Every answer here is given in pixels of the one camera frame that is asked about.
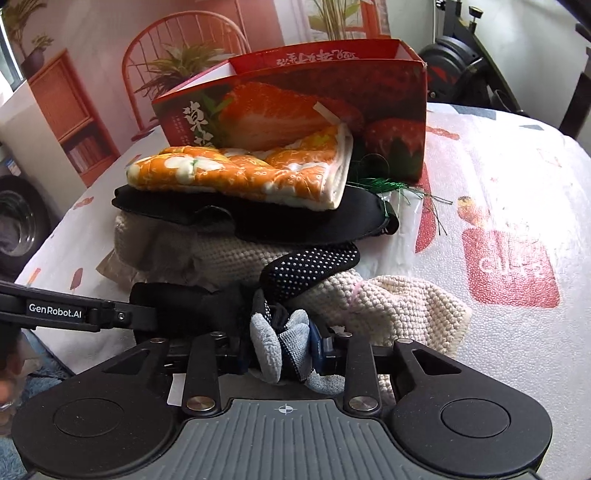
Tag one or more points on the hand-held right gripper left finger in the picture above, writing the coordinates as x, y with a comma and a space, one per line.
202, 369

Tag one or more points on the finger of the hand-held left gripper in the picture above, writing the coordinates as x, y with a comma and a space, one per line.
134, 316

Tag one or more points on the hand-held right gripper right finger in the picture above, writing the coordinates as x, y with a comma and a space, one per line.
318, 344

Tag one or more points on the beige woven cloth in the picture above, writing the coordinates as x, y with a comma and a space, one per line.
115, 272

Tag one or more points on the grey knitted sock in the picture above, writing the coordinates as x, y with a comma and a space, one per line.
270, 344

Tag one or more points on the black soft cloth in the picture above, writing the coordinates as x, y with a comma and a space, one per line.
194, 304

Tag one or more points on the black white-dotted sock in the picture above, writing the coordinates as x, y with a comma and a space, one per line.
309, 267

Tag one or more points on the cream knitted cloth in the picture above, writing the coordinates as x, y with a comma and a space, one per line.
221, 258

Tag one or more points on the black fabric piece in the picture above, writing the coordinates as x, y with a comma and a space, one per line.
295, 221

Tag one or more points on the orange floral quilted pad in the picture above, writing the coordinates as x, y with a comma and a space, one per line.
240, 177

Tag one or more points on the red strawberry print cardboard box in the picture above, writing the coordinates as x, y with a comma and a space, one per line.
323, 106

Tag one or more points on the blue cloth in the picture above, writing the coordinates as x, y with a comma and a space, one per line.
39, 364

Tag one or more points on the white washing machine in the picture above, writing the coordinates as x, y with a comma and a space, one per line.
21, 217

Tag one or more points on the green tinsel bundle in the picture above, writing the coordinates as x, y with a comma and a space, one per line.
392, 187

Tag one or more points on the printed white tablecloth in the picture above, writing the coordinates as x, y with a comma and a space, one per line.
508, 184

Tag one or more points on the dark framed window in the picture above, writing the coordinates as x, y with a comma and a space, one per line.
9, 41

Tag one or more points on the black exercise bike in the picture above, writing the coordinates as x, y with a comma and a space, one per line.
450, 50

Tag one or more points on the wall poster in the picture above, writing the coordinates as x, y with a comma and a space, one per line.
115, 60

